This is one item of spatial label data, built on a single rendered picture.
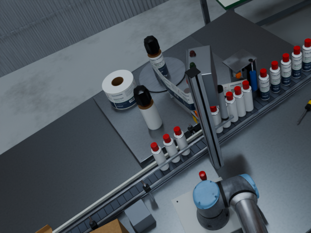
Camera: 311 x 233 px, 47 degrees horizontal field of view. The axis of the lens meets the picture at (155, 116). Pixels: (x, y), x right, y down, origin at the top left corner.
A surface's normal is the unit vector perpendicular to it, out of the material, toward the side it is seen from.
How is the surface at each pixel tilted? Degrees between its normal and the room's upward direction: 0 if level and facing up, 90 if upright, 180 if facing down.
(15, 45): 90
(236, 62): 0
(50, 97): 0
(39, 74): 0
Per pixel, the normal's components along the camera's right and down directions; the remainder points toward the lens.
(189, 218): -0.27, -0.62
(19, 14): 0.32, 0.66
